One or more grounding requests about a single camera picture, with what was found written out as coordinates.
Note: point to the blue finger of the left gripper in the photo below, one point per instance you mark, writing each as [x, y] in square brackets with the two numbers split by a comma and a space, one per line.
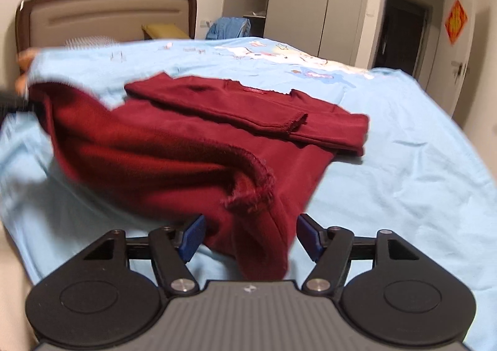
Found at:
[11, 103]

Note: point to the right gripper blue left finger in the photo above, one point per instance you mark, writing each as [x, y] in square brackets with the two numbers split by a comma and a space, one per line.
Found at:
[183, 239]

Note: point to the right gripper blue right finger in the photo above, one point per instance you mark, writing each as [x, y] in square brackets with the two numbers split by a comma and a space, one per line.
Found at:
[319, 241]

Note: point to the dark red sweater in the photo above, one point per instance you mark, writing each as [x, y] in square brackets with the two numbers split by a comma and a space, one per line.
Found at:
[248, 160]

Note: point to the blue clothes pile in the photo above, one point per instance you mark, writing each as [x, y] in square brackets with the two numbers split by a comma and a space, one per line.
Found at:
[228, 28]

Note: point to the white bedroom door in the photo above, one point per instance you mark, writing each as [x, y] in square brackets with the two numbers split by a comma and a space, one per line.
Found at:
[456, 95]

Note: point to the person's hand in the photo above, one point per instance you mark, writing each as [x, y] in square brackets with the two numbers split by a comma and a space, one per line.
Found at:
[24, 60]

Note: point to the brown padded headboard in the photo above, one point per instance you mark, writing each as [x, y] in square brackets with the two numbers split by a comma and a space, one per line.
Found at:
[50, 23]

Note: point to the checkered pillow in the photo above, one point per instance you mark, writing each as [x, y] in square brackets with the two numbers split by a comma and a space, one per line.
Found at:
[92, 41]

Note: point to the yellow pillow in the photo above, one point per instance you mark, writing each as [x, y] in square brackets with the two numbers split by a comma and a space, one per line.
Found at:
[163, 31]

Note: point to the red paper door decoration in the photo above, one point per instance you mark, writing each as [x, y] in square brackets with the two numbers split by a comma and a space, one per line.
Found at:
[455, 21]

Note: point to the black door handle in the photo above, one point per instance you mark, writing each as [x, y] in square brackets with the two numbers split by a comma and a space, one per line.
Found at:
[460, 68]

